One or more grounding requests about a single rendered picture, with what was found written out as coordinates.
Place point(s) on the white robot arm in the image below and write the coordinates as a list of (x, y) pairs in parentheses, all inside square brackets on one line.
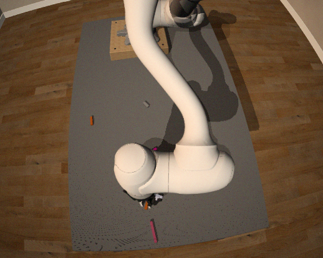
[(196, 165)]

